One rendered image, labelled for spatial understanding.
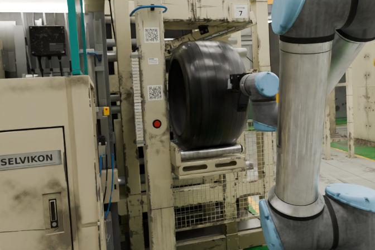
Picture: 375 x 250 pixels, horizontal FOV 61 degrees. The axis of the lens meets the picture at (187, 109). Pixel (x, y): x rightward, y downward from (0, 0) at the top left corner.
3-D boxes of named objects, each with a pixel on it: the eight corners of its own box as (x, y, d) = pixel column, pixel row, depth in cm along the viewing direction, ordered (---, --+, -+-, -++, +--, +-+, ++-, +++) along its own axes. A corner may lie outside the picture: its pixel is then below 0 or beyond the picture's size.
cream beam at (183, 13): (157, 21, 188) (155, -5, 187) (150, 30, 212) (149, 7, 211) (251, 22, 204) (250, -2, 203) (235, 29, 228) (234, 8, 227)
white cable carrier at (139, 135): (136, 146, 163) (130, 52, 161) (135, 145, 168) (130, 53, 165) (145, 145, 164) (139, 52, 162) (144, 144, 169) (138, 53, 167)
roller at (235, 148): (178, 158, 159) (177, 149, 160) (177, 159, 164) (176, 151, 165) (244, 151, 168) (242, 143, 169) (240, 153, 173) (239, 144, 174)
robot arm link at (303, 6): (330, 263, 89) (369, -30, 60) (267, 267, 90) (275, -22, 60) (310, 223, 103) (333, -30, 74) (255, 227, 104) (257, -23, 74)
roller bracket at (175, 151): (176, 167, 156) (174, 147, 155) (160, 153, 194) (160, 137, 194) (182, 167, 157) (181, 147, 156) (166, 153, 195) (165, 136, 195)
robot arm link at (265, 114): (288, 131, 116) (285, 97, 115) (255, 134, 116) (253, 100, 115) (280, 128, 125) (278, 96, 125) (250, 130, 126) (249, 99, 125)
